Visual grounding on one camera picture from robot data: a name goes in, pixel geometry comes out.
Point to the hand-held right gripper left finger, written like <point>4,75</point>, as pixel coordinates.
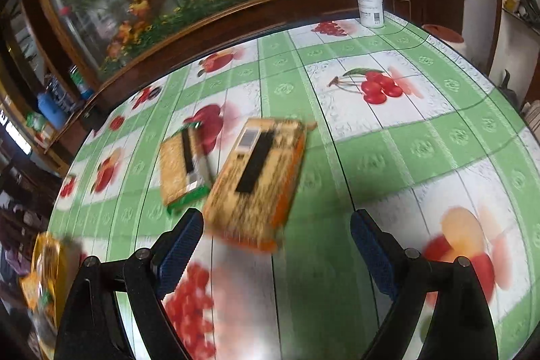
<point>177,254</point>

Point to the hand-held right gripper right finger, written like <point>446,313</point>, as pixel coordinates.
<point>373,254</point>

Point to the green-edged cracker packet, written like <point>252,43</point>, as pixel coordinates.
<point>177,170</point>

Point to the orange-edged cracker packet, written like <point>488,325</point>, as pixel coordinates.
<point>253,183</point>

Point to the yellow cardboard box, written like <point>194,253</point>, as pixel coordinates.
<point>57,258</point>

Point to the orange cracker packet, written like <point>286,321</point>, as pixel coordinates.
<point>36,292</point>

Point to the fruit-print green tablecloth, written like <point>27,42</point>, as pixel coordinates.
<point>400,157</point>

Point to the blue bottle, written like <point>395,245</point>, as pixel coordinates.
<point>50,111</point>

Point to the green bag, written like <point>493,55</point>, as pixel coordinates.
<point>37,121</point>

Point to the green can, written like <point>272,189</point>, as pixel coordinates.
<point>81,83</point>

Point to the red lid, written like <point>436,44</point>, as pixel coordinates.
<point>443,33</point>

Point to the wooden cabinet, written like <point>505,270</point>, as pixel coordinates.
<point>422,5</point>

